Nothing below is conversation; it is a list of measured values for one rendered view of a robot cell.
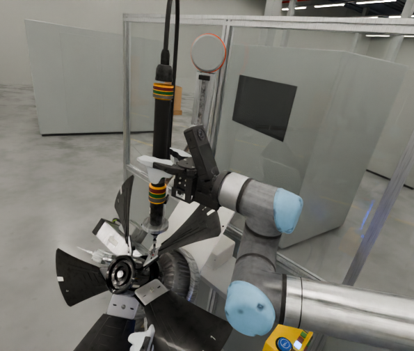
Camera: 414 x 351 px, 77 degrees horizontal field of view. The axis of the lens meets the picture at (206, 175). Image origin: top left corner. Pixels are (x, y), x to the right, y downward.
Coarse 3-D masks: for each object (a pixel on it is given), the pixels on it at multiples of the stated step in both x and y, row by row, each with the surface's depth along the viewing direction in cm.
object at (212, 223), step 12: (192, 216) 90; (204, 216) 84; (216, 216) 80; (180, 228) 89; (192, 228) 81; (204, 228) 78; (216, 228) 76; (168, 240) 86; (180, 240) 80; (192, 240) 77
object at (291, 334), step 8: (280, 328) 88; (288, 328) 88; (296, 328) 89; (272, 336) 85; (280, 336) 85; (288, 336) 85; (296, 336) 86; (264, 344) 83; (272, 344) 82; (304, 344) 84
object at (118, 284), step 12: (120, 264) 82; (132, 264) 80; (156, 264) 89; (108, 276) 82; (132, 276) 78; (144, 276) 82; (156, 276) 87; (108, 288) 80; (120, 288) 79; (132, 288) 79
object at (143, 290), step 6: (150, 282) 83; (156, 282) 84; (138, 288) 80; (144, 288) 81; (156, 288) 82; (162, 288) 82; (138, 294) 78; (144, 294) 79; (150, 294) 79; (156, 294) 80; (144, 300) 77; (150, 300) 77
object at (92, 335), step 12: (96, 324) 79; (108, 324) 80; (120, 324) 81; (132, 324) 83; (84, 336) 78; (96, 336) 79; (108, 336) 79; (120, 336) 80; (84, 348) 78; (96, 348) 78; (108, 348) 78; (120, 348) 80
